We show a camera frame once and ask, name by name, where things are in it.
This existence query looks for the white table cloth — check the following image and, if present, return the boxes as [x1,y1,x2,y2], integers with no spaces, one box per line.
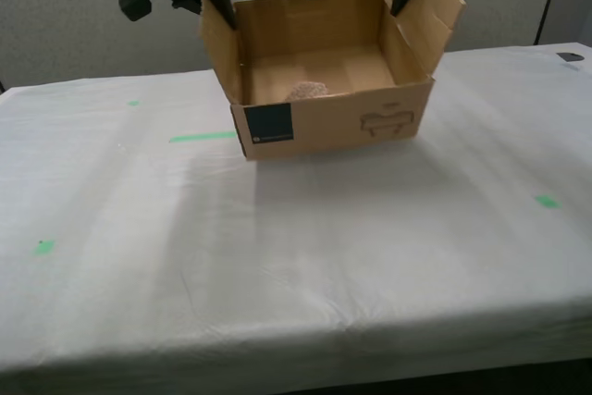
[0,43,592,389]

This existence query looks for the brown cardboard box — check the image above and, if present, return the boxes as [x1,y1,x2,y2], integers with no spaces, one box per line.
[198,0,467,162]

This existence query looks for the speckled granite rock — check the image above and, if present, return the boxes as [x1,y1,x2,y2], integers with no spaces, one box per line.
[289,81,331,103]

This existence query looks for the long green tape strip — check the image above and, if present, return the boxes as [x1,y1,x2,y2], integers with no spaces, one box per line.
[168,130,239,144]

